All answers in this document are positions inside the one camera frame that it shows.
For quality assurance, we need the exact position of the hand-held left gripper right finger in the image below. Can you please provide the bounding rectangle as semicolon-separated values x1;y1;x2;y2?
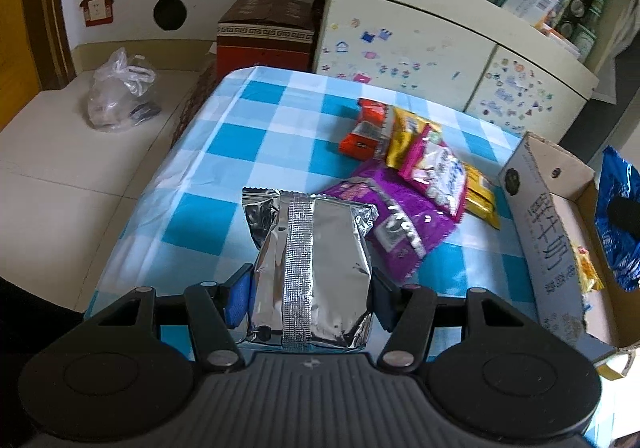
369;269;526;371

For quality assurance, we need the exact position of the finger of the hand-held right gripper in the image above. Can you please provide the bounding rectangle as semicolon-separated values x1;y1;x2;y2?
606;197;640;241

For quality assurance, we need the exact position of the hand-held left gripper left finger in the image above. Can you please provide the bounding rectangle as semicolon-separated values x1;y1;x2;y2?
97;263;256;371

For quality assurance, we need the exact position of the shiny blue snack packet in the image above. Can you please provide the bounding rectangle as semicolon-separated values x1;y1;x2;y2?
594;145;640;293

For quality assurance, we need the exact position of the yellow snack packet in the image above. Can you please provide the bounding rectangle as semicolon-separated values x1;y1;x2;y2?
572;245;606;309
386;108;502;231

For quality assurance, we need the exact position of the silver foil snack packet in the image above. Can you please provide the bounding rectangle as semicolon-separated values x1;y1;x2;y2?
241;187;380;353

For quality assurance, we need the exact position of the cardboard box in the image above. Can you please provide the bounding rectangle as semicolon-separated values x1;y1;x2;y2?
497;132;640;381

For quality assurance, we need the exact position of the orange-red snack packet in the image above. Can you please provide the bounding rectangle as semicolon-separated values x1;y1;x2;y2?
339;98;396;161

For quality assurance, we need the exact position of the purple snack packet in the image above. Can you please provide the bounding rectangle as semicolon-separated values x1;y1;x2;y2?
320;160;458;279

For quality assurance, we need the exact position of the pink and white snack packet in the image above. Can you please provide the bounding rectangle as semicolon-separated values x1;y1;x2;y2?
397;125;468;223

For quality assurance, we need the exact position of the flat yellow snack packet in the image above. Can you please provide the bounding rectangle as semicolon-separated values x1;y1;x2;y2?
386;108;502;231

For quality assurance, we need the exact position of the blue checkered tablecloth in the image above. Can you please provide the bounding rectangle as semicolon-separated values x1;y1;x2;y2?
85;65;618;448

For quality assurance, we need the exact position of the clear plastic bag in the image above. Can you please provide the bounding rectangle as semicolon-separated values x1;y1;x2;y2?
86;46;162;133

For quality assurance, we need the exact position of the red-brown gift box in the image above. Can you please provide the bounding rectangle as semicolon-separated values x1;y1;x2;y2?
216;0;326;78

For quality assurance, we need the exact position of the cream cabinet with stickers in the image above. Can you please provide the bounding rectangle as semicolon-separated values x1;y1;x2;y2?
312;0;621;139

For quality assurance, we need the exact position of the red house socket sticker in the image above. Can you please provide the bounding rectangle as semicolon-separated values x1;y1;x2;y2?
79;0;117;27

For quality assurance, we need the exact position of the wooden door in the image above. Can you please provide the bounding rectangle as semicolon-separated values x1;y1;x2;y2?
0;0;76;108

